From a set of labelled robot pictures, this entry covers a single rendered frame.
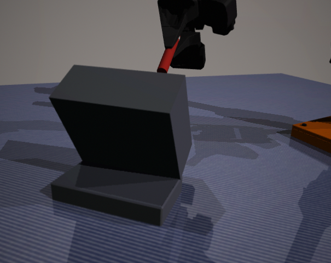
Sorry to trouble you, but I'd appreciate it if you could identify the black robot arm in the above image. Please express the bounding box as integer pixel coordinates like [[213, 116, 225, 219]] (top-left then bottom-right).
[[195, 0, 237, 36]]

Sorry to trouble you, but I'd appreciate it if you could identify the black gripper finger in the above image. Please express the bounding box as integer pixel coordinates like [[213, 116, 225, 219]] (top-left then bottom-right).
[[173, 32, 201, 58], [158, 0, 199, 48]]

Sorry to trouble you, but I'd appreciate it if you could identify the red peg with white band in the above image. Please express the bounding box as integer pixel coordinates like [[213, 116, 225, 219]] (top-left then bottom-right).
[[157, 36, 181, 73]]

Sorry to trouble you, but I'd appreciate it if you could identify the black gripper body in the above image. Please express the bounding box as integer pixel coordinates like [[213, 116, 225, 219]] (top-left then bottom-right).
[[170, 0, 206, 70]]

